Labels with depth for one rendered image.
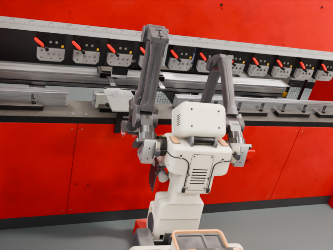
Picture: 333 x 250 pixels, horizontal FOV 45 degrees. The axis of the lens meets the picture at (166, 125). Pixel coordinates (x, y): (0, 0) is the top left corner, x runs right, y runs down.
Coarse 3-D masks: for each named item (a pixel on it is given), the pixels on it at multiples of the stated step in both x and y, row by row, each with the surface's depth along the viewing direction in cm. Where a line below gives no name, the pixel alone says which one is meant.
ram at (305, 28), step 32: (0, 0) 205; (32, 0) 210; (64, 0) 215; (96, 0) 220; (128, 0) 226; (160, 0) 232; (192, 0) 239; (224, 0) 246; (256, 0) 253; (288, 0) 260; (320, 0) 268; (64, 32) 224; (96, 32) 230; (192, 32) 250; (224, 32) 257; (256, 32) 265; (288, 32) 273; (320, 32) 282
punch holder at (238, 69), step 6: (228, 54) 267; (234, 54) 268; (240, 54) 270; (246, 54) 271; (234, 60) 271; (240, 60) 272; (234, 66) 273; (240, 66) 275; (234, 72) 276; (240, 72) 277
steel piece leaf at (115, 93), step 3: (111, 90) 254; (114, 90) 254; (117, 90) 255; (120, 90) 256; (111, 93) 250; (114, 93) 251; (117, 93) 252; (120, 93) 253; (114, 96) 245; (117, 96) 246; (120, 96) 247; (123, 96) 248; (126, 96) 249
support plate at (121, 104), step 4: (104, 92) 250; (108, 92) 251; (124, 92) 256; (128, 92) 257; (108, 96) 246; (108, 100) 241; (112, 100) 243; (116, 100) 244; (120, 100) 245; (124, 100) 246; (128, 100) 247; (112, 104) 238; (116, 104) 239; (120, 104) 240; (124, 104) 241; (128, 104) 243; (112, 108) 234; (116, 108) 235; (120, 108) 236; (124, 108) 237
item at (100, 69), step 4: (100, 68) 274; (104, 68) 273; (108, 68) 274; (100, 72) 269; (104, 72) 270; (108, 72) 271; (100, 76) 270; (104, 76) 271; (108, 76) 270; (108, 80) 266; (112, 80) 266; (112, 84) 261
